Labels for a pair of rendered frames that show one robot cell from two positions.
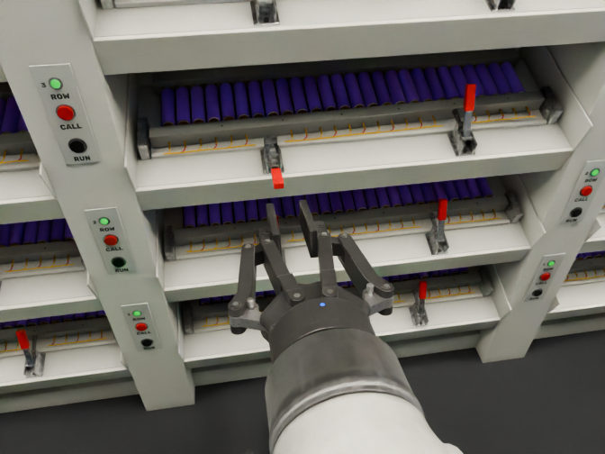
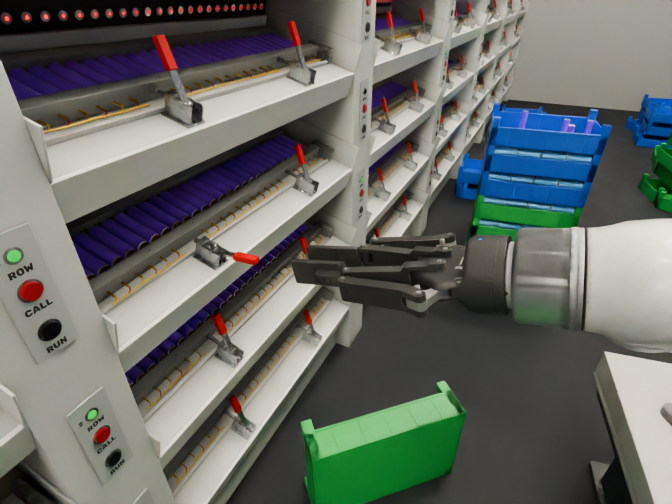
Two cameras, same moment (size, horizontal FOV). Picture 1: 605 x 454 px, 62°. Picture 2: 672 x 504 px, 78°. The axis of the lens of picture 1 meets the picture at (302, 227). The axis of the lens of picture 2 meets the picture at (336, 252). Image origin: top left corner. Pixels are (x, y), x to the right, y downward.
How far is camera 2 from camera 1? 0.37 m
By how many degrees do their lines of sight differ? 44
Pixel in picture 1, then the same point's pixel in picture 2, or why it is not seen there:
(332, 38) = (239, 125)
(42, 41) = not seen: outside the picture
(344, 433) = (628, 234)
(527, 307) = not seen: hidden behind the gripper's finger
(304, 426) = (601, 258)
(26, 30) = not seen: outside the picture
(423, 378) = (332, 383)
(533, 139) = (331, 171)
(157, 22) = (100, 149)
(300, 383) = (559, 255)
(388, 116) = (256, 189)
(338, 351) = (544, 233)
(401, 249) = (294, 289)
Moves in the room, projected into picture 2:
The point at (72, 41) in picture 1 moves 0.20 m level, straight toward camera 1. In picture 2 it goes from (27, 192) to (274, 213)
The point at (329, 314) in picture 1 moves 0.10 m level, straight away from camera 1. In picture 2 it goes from (493, 238) to (401, 207)
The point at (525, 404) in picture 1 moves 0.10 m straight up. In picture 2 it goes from (387, 349) to (390, 322)
